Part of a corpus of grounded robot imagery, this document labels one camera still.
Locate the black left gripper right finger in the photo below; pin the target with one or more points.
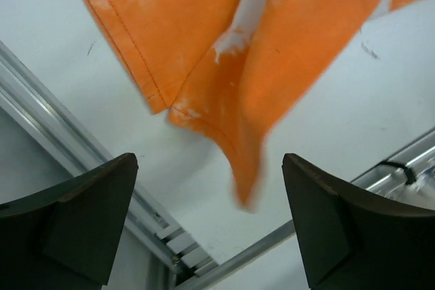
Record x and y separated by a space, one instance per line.
350 238

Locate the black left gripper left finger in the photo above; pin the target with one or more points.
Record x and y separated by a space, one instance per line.
67 236

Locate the orange tie-dye trousers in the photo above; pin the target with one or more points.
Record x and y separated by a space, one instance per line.
230 69

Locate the aluminium table frame rail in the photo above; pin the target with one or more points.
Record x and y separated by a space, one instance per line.
34 108

